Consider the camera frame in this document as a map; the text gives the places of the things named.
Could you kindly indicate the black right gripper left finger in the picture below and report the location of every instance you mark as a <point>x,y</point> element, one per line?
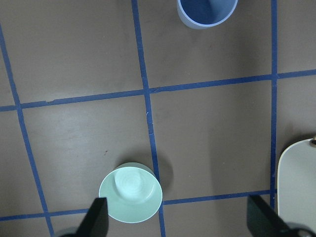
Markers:
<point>96,221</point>

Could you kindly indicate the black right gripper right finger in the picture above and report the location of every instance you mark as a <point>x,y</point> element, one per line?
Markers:
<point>262,221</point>

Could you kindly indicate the blue cup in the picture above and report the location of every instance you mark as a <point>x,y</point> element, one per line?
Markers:
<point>204,14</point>

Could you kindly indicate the mint green bowl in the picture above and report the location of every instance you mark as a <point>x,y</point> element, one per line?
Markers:
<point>133,193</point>

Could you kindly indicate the cream white toaster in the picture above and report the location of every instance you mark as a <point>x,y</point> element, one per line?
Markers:
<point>296,184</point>

